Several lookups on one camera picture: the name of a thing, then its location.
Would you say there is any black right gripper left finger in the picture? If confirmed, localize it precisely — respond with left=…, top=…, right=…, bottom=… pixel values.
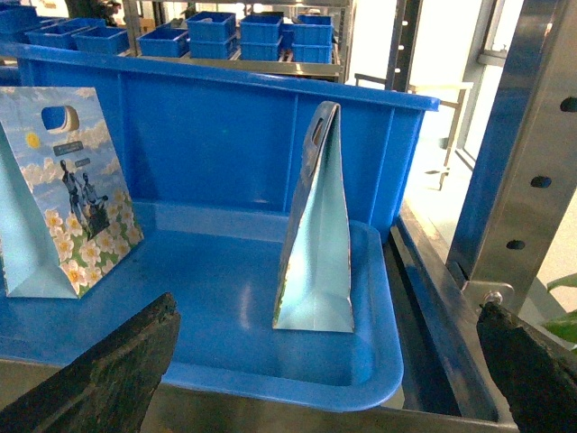
left=1, top=292, right=181, bottom=432

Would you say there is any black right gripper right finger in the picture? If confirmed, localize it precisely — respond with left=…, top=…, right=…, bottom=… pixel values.
left=476, top=302, right=576, bottom=432

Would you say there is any flower gift bag with figures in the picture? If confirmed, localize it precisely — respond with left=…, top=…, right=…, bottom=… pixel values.
left=1, top=87, right=143, bottom=299

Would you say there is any flower gift bag side-on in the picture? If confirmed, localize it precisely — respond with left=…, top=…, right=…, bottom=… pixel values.
left=272, top=101, right=354, bottom=333

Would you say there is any blue plastic tray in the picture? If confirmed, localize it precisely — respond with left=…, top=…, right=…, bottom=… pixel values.
left=1, top=201, right=404, bottom=412

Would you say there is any large blue plastic bin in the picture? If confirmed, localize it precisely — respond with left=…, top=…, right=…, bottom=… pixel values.
left=1, top=43, right=439, bottom=235

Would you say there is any small blue bin on shelf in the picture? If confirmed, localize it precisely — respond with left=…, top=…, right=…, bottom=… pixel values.
left=240, top=14, right=282, bottom=44
left=293, top=14, right=334, bottom=46
left=137, top=27, right=189, bottom=58
left=186, top=11, right=236, bottom=42

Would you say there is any steel rack front rail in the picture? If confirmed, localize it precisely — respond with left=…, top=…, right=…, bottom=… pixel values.
left=0, top=358, right=519, bottom=433

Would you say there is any steel rack upright post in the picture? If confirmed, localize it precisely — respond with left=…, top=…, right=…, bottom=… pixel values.
left=448, top=1, right=576, bottom=311

